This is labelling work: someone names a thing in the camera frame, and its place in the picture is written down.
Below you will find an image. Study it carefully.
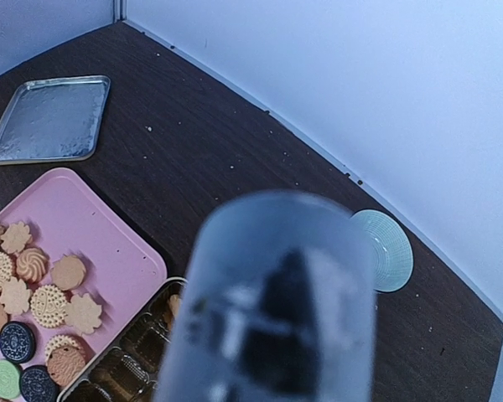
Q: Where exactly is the gold cookie tin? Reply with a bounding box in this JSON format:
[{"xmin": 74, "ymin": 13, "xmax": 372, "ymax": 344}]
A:
[{"xmin": 58, "ymin": 276, "xmax": 187, "ymax": 401}]

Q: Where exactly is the swirl butter cookie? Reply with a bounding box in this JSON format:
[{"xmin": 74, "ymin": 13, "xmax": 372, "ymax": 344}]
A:
[{"xmin": 16, "ymin": 248, "xmax": 48, "ymax": 283}]

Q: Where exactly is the silver metal tin lid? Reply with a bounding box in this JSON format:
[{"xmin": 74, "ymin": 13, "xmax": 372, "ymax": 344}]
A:
[{"xmin": 0, "ymin": 75, "xmax": 111, "ymax": 166}]

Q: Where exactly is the aluminium corner post left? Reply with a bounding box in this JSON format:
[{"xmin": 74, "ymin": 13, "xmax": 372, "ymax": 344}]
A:
[{"xmin": 112, "ymin": 0, "xmax": 127, "ymax": 22}]

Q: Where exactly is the pink tray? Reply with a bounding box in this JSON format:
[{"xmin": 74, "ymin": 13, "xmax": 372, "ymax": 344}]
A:
[{"xmin": 0, "ymin": 167, "xmax": 169, "ymax": 402}]

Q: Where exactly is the green round cookie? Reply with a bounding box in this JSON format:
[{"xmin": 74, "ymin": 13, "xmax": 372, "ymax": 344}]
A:
[{"xmin": 0, "ymin": 359, "xmax": 21, "ymax": 399}]

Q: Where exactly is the pale blue ceramic bowl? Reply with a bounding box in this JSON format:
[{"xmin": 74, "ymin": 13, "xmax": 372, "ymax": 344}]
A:
[{"xmin": 351, "ymin": 209, "xmax": 414, "ymax": 293}]

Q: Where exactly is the black sandwich cookie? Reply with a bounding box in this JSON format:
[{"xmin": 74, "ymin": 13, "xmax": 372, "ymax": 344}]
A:
[
  {"xmin": 19, "ymin": 365, "xmax": 60, "ymax": 402},
  {"xmin": 0, "ymin": 321, "xmax": 36, "ymax": 364}
]

